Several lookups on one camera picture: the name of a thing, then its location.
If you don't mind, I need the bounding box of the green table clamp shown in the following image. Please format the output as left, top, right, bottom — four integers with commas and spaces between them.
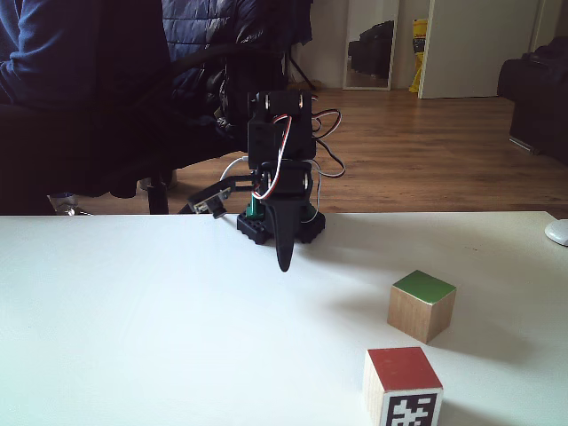
246, 197, 267, 221

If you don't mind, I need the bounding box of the white computer mouse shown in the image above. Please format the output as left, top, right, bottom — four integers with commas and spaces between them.
544, 218, 568, 247

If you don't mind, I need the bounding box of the leaning wall mirror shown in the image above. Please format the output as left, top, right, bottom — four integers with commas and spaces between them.
343, 0, 400, 91

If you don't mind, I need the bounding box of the red white black servo cable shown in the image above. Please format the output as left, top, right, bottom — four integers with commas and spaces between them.
253, 114, 295, 201

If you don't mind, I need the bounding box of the dark blue quilted jacket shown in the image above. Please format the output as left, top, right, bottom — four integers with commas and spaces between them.
160, 0, 314, 106

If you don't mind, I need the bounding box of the white door panel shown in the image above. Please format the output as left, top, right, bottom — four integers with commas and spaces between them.
416, 0, 556, 100

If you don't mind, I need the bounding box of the red-topped wooden cube with marker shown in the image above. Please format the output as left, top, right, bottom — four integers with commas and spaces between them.
362, 346, 445, 426

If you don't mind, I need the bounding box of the black sofa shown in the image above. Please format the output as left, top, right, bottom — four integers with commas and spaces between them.
496, 36, 568, 169

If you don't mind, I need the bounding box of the yellow bag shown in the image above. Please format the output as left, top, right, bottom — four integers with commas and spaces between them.
407, 17, 430, 94

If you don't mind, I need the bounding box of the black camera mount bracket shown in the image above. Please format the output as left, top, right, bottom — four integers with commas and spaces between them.
187, 174, 264, 220

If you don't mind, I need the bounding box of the white USB cable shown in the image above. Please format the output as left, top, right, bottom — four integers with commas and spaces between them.
219, 154, 249, 181

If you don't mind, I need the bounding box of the person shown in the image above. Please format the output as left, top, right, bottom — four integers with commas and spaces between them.
0, 0, 107, 110

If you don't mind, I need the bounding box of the green-topped wooden cube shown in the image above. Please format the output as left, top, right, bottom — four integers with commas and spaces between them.
386, 269, 458, 345

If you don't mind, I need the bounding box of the black office chair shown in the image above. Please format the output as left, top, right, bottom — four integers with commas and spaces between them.
0, 0, 285, 217

